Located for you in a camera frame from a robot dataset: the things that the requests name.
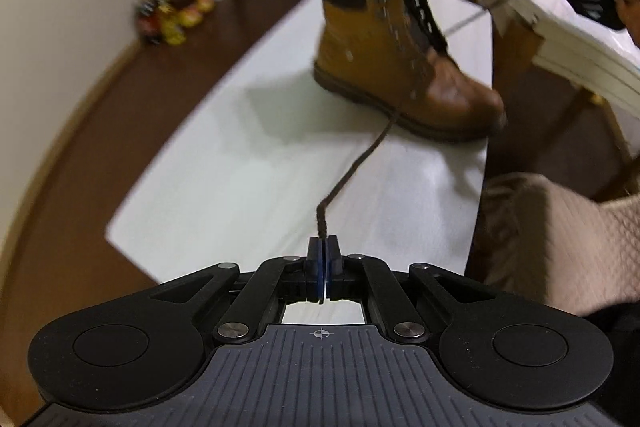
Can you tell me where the person's dark clothing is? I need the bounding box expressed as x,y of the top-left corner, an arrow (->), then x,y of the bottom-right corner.
575,292 -> 640,427

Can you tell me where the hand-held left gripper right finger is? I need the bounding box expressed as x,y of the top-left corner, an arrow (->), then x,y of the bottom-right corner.
323,234 -> 501,344

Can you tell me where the white desk with wooden legs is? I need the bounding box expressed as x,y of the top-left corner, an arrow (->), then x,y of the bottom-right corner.
457,0 -> 640,198

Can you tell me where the brown leather boot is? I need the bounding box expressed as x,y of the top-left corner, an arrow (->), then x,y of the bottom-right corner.
299,0 -> 508,142

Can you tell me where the row of dark glass bottles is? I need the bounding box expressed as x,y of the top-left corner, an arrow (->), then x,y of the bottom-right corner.
135,0 -> 216,48

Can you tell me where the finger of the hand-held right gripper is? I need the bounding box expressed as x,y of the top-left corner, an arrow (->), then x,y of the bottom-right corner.
555,0 -> 626,30

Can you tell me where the person's right hand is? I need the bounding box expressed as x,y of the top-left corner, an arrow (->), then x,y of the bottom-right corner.
617,0 -> 640,46

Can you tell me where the dark brown shoelace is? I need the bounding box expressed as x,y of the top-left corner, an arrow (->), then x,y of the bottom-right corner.
315,0 -> 537,241

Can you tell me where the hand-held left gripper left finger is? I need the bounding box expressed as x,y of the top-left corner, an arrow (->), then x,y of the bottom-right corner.
147,236 -> 324,344

